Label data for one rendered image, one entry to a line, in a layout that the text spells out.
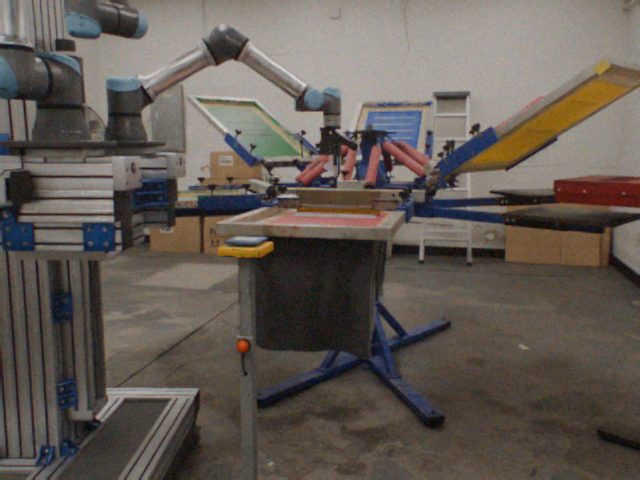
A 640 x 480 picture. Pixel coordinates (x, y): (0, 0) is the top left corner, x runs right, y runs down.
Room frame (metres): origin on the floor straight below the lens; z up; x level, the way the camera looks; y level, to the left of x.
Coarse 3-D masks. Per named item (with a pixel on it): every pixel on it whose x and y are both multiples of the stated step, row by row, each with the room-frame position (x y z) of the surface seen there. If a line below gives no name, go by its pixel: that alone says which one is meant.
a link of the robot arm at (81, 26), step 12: (72, 0) 1.43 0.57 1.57; (84, 0) 1.43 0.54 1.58; (96, 0) 1.46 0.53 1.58; (72, 12) 1.43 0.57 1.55; (84, 12) 1.43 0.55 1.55; (96, 12) 1.45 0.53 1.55; (108, 12) 1.49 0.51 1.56; (72, 24) 1.43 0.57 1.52; (84, 24) 1.43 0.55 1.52; (96, 24) 1.45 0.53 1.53; (108, 24) 1.49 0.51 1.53; (72, 36) 1.46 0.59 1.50; (84, 36) 1.45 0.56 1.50; (96, 36) 1.46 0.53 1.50
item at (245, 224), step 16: (272, 208) 2.42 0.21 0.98; (224, 224) 1.94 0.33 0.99; (240, 224) 1.93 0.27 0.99; (256, 224) 1.92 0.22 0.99; (272, 224) 1.91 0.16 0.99; (288, 224) 1.91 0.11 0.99; (304, 224) 1.90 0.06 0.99; (320, 224) 1.90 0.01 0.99; (384, 224) 1.91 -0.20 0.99; (400, 224) 2.11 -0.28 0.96; (384, 240) 1.82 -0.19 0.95
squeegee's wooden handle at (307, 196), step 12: (300, 192) 2.48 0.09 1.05; (312, 192) 2.47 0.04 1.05; (324, 192) 2.46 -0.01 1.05; (336, 192) 2.45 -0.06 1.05; (348, 192) 2.44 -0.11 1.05; (360, 192) 2.42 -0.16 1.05; (372, 192) 2.41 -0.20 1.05; (300, 204) 2.48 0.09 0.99; (312, 204) 2.47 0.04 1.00; (324, 204) 2.46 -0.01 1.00; (336, 204) 2.45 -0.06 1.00; (348, 204) 2.44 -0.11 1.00; (360, 204) 2.42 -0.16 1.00; (372, 204) 2.41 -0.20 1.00
